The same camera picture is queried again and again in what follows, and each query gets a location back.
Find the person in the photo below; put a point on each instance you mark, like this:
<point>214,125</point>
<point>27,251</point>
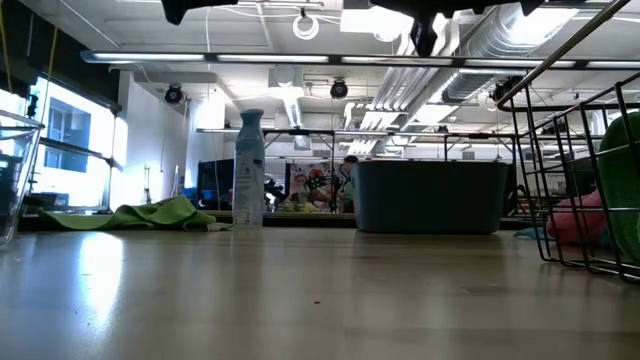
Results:
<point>347,185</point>
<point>300,187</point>

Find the long ceiling light bar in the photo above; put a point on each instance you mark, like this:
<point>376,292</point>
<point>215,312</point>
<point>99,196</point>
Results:
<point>150,56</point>

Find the grey plastic basket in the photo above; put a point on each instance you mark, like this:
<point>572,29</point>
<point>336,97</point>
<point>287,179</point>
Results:
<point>430,200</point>

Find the pink microfiber towel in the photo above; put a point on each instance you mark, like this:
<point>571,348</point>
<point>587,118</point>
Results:
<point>575,225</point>

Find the clear plastic bin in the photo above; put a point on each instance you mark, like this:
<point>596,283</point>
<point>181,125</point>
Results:
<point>20,150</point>

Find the silver ventilation duct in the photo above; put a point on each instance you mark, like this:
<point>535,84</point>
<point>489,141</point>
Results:
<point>500,45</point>

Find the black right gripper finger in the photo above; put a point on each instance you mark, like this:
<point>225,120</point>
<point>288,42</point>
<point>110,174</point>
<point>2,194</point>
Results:
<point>400,5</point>

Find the bright window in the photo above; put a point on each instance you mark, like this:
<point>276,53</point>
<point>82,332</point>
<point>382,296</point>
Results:
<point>100,175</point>

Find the black metal rack frame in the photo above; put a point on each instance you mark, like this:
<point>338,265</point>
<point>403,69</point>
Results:
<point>300,132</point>

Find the green microfiber towel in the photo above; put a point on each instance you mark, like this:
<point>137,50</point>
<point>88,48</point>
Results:
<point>622,190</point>
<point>165,212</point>

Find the white ceiling air vent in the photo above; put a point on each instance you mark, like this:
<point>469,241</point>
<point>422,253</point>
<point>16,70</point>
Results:
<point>287,95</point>

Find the black aluminium table frame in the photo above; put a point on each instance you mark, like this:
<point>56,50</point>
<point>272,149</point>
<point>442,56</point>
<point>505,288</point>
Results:
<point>310,219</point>

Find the black monitor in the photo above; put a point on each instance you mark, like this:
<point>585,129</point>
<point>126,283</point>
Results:
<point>215,180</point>

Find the pale blue spray bottle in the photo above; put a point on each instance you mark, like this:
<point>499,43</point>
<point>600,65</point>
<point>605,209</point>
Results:
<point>248,175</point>

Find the colourful poster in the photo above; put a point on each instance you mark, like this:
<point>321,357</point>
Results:
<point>320,177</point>

